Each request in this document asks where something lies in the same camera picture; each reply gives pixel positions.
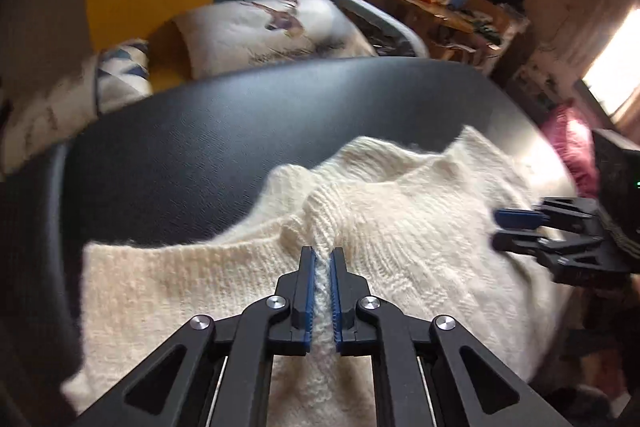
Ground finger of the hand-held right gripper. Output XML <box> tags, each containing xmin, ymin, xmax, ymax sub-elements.
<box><xmin>491</xmin><ymin>231</ymin><xmax>628</xmax><ymax>288</ymax></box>
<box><xmin>492</xmin><ymin>197</ymin><xmax>603</xmax><ymax>238</ymax></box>

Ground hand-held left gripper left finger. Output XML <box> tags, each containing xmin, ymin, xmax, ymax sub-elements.
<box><xmin>75</xmin><ymin>245</ymin><xmax>318</xmax><ymax>427</ymax></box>

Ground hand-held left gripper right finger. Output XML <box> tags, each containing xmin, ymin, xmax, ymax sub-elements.
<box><xmin>329</xmin><ymin>247</ymin><xmax>573</xmax><ymax>427</ymax></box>

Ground cream knit sweater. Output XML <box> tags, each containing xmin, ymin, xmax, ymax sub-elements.
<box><xmin>60</xmin><ymin>124</ymin><xmax>576</xmax><ymax>427</ymax></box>

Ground pink bedding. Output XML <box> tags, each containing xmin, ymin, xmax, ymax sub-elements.
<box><xmin>542</xmin><ymin>102</ymin><xmax>601</xmax><ymax>198</ymax></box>

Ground bright side window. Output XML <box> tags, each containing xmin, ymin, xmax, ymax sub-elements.
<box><xmin>582</xmin><ymin>7</ymin><xmax>640</xmax><ymax>122</ymax></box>

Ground wooden desk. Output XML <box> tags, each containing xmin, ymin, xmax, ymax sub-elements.
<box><xmin>357</xmin><ymin>0</ymin><xmax>501</xmax><ymax>62</ymax></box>

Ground deer print pillow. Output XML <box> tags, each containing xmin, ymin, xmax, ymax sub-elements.
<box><xmin>172</xmin><ymin>0</ymin><xmax>378</xmax><ymax>80</ymax></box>

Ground triangle pattern pillow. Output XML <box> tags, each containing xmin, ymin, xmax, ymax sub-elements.
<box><xmin>0</xmin><ymin>38</ymin><xmax>153</xmax><ymax>172</ymax></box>

